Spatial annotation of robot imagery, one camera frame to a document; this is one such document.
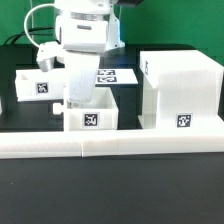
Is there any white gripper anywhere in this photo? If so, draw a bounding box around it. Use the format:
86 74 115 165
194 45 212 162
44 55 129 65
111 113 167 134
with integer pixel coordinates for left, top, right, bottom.
64 52 100 104

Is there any white drawer with tag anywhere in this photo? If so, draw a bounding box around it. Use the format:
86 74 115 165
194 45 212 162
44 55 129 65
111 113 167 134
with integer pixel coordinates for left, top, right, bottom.
53 87 119 131

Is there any white drawer cabinet box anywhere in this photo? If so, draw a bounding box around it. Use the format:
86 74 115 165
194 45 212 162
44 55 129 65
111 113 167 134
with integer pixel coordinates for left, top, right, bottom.
139 50 224 129

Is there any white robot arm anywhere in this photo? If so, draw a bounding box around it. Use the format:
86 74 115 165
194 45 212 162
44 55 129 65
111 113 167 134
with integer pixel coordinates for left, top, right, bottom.
54 0 144 103

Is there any white drawer at back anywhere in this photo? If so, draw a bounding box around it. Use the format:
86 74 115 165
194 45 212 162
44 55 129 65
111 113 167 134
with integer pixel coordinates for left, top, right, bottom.
15 69 65 102

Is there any white tag sheet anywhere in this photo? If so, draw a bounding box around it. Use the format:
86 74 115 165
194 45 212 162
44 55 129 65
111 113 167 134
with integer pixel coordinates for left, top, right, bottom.
96 69 138 85

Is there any white L-shaped fence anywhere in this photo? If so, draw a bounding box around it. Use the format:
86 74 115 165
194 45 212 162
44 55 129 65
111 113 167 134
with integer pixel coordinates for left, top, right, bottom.
0 128 224 159

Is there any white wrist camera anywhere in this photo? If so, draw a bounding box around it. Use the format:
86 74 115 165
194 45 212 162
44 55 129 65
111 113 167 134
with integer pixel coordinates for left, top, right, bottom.
36 41 64 72

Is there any black cable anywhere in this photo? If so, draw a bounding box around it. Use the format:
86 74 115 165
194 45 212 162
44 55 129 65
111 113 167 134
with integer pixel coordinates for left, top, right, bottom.
3 26 56 46

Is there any white cable loop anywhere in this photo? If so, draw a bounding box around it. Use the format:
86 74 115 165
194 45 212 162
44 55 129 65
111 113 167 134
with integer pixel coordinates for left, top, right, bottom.
23 3 58 48

